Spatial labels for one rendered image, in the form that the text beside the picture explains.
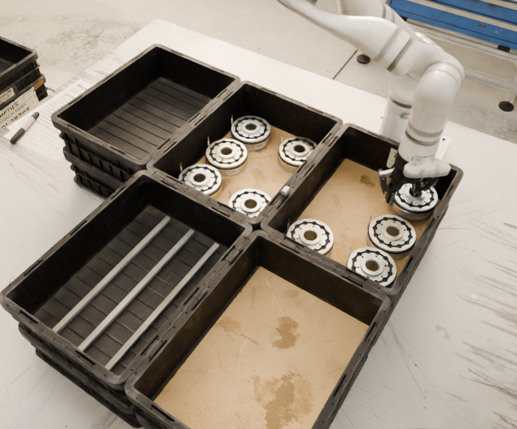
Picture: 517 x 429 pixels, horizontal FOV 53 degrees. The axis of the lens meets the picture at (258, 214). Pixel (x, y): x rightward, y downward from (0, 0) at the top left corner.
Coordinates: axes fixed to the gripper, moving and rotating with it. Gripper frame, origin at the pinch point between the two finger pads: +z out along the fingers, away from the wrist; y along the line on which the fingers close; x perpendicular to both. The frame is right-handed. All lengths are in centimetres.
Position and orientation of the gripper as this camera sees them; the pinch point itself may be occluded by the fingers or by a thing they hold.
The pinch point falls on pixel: (400, 197)
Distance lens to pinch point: 123.3
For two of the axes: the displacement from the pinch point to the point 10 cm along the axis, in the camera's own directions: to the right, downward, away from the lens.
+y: -9.9, 0.7, -0.8
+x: 1.0, 7.7, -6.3
